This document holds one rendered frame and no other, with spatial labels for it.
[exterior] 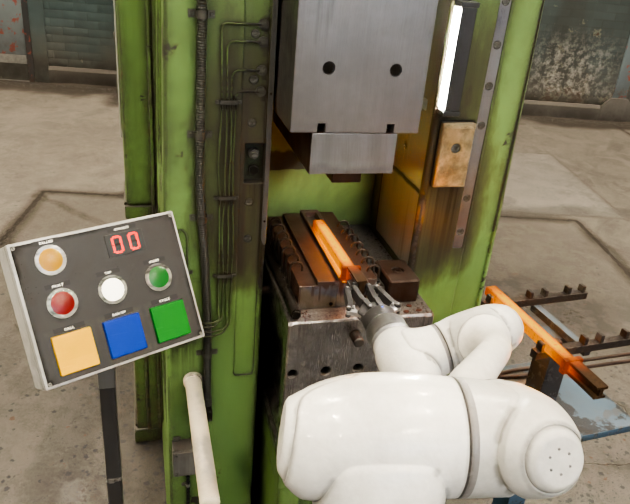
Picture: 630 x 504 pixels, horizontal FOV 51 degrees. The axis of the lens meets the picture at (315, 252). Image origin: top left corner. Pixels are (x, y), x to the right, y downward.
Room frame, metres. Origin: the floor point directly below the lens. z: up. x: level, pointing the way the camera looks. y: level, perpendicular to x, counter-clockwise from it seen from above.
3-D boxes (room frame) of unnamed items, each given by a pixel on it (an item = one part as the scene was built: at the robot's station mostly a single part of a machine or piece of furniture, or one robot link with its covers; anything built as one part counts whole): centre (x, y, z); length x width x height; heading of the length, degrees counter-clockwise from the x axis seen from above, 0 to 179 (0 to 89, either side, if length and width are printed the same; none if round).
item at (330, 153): (1.63, -0.01, 1.32); 0.42 x 0.20 x 0.10; 17
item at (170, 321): (1.16, 0.29, 1.01); 0.07 x 0.05 x 0.07; 132
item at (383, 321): (1.16, -0.17, 1.02); 0.09 x 0.06 x 0.09; 107
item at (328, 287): (1.63, -0.01, 0.96); 0.42 x 0.20 x 0.09; 17
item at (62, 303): (1.06, 0.47, 1.09); 0.05 x 0.03 x 0.04; 107
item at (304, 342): (1.65, -0.06, 0.69); 0.56 x 0.38 x 0.45; 17
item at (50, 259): (1.09, 0.50, 1.16); 0.05 x 0.03 x 0.04; 107
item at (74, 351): (1.02, 0.44, 1.01); 0.07 x 0.05 x 0.07; 132
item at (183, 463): (1.43, 0.31, 0.36); 0.09 x 0.07 x 0.12; 107
